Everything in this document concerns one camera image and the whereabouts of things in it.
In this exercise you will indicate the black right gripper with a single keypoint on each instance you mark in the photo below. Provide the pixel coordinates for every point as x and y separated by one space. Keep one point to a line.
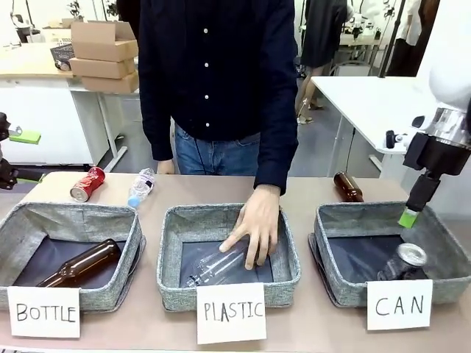
438 156

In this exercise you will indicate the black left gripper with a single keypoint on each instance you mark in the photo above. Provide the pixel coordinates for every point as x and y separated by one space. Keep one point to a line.
3 173

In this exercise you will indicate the clear plastic bottle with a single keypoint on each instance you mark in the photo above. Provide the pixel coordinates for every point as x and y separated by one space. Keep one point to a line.
217 263

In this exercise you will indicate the person's left forearm dark sleeve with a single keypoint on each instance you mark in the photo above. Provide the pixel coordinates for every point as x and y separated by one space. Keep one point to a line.
276 158

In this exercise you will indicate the person's right forearm dark sleeve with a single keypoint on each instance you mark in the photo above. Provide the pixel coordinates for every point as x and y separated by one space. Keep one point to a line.
156 136

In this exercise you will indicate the red soda can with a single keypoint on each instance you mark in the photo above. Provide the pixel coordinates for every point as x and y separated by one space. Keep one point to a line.
88 183

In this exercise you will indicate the grey fabric basket bottle label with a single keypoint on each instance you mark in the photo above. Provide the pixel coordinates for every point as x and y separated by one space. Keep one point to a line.
62 220

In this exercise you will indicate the black soda can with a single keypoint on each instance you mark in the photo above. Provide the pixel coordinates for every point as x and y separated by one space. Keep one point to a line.
403 264

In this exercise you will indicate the grey fabric basket can label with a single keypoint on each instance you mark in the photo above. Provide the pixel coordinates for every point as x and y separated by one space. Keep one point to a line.
353 224

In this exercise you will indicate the white paper sign CAN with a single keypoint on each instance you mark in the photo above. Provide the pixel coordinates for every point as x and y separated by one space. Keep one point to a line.
399 305

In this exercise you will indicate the grey fabric basket plastic label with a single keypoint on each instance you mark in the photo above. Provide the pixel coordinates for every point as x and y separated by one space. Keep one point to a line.
176 253

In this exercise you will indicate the person's right hand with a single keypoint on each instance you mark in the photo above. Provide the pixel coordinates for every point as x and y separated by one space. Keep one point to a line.
166 167

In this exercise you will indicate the person's left hand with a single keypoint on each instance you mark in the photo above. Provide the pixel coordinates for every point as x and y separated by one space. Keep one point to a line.
261 220

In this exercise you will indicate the wooden top desk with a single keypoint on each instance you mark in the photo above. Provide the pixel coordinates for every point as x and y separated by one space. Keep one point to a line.
33 92

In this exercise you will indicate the brown glass bottle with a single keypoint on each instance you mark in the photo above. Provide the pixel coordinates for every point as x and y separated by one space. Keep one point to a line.
82 263
349 187

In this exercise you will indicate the white table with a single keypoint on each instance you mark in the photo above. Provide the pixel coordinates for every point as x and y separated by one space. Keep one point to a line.
368 99

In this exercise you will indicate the closed flat cardboard box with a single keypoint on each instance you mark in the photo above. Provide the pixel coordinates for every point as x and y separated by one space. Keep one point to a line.
110 83
103 68

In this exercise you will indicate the blue-capped plastic water bottle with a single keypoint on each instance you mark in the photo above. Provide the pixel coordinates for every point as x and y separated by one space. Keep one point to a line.
141 187

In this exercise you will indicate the open cardboard box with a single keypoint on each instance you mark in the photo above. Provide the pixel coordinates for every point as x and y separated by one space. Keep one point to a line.
106 42

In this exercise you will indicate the white paper sign BOTTLE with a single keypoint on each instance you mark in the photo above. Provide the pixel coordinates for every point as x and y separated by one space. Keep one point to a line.
45 312

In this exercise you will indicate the black tripod stand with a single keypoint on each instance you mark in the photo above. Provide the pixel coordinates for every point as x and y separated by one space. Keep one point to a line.
392 36

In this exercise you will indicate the background person white top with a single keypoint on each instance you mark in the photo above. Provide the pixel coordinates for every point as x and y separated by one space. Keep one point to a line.
410 33

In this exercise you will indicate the background workbench with equipment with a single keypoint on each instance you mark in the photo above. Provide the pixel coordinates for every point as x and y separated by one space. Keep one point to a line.
362 40

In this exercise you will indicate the background person black dress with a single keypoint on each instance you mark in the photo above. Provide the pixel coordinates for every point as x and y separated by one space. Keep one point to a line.
320 40

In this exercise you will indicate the person's blue jeans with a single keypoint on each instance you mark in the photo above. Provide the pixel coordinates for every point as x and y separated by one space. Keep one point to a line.
217 154

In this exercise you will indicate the person's dark navy shirt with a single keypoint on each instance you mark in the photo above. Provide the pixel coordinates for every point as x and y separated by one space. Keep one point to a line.
217 66

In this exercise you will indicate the white paper sign PLASTIC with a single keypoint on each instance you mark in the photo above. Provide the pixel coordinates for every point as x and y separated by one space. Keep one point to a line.
231 312

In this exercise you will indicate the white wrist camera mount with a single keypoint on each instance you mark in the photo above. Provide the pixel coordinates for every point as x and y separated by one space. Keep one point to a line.
399 138

